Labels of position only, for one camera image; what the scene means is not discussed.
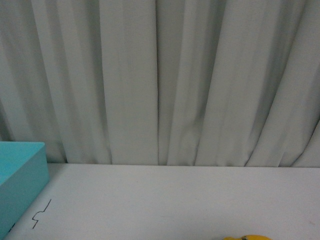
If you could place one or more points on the yellow beetle toy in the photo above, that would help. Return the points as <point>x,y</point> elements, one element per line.
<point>248,237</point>

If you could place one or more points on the white pleated curtain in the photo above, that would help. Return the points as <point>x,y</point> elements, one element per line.
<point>224,83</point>

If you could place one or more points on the turquoise storage box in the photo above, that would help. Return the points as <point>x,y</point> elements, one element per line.
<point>23,175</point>

